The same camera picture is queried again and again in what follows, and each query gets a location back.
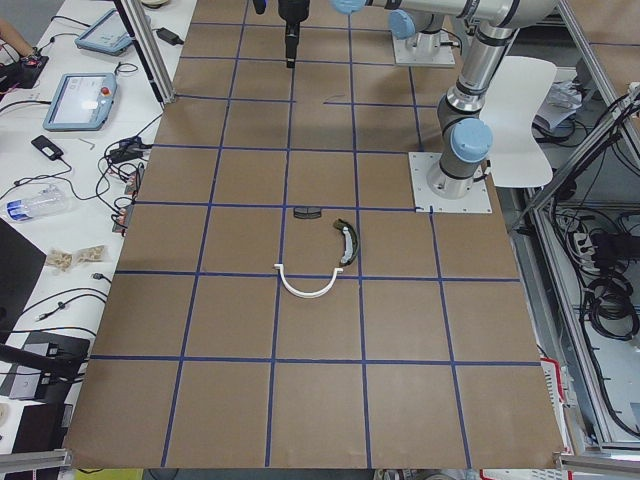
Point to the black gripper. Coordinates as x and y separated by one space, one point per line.
291 11

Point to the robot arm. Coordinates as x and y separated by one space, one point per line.
466 139
416 28

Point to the black power adapter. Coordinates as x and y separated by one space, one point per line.
169 36

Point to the far teach pendant tablet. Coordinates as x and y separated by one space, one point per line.
107 35

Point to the teach pendant tablet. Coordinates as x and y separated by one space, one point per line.
82 102
107 35

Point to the black brake pad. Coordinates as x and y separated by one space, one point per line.
307 212

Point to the green brake shoe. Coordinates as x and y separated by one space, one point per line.
351 239

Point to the near teach pendant tablet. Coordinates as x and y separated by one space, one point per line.
82 102

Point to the white plastic chair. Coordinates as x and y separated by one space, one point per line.
516 92

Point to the black phone on table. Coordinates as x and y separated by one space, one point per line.
45 146

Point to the clear plastic water bottle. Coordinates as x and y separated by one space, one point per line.
47 202

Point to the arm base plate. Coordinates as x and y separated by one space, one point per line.
425 50
435 192

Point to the aluminium frame post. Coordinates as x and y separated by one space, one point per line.
138 28

